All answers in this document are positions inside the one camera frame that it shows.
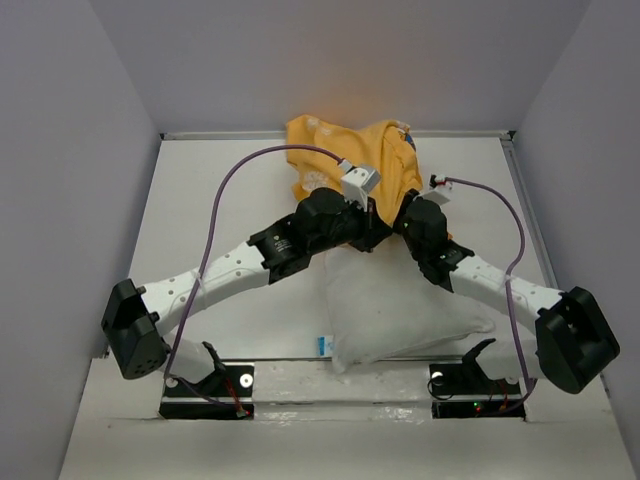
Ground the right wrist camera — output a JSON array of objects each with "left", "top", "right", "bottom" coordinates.
[{"left": 422, "top": 174, "right": 453, "bottom": 206}]

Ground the blue white pillow label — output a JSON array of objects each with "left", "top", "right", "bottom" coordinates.
[{"left": 315, "top": 335, "right": 335, "bottom": 358}]

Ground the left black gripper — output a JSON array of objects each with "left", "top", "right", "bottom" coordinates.
[{"left": 308, "top": 195, "right": 393, "bottom": 258}]

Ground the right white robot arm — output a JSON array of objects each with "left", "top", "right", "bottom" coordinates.
[{"left": 397, "top": 196, "right": 620, "bottom": 394}]

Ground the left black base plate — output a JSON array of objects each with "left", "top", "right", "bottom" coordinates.
[{"left": 159, "top": 342, "right": 255, "bottom": 421}]

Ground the yellow orange pillowcase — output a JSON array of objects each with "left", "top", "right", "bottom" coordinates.
[{"left": 286, "top": 114, "right": 423, "bottom": 226}]

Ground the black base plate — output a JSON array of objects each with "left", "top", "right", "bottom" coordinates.
[
  {"left": 427, "top": 339, "right": 526, "bottom": 420},
  {"left": 159, "top": 342, "right": 255, "bottom": 421}
]

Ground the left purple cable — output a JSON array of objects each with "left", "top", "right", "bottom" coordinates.
[{"left": 164, "top": 144, "right": 351, "bottom": 411}]

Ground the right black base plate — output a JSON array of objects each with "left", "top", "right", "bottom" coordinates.
[{"left": 427, "top": 339, "right": 526, "bottom": 420}]

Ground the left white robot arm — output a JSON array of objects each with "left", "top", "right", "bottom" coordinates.
[{"left": 101, "top": 188, "right": 392, "bottom": 395}]

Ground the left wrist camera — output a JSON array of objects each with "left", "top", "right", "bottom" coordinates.
[{"left": 339, "top": 159, "right": 381, "bottom": 210}]

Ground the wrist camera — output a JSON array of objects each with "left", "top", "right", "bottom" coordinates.
[
  {"left": 339, "top": 159, "right": 381, "bottom": 210},
  {"left": 422, "top": 174, "right": 453, "bottom": 206}
]

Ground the white pillow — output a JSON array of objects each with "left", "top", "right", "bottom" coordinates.
[{"left": 324, "top": 235, "right": 495, "bottom": 374}]

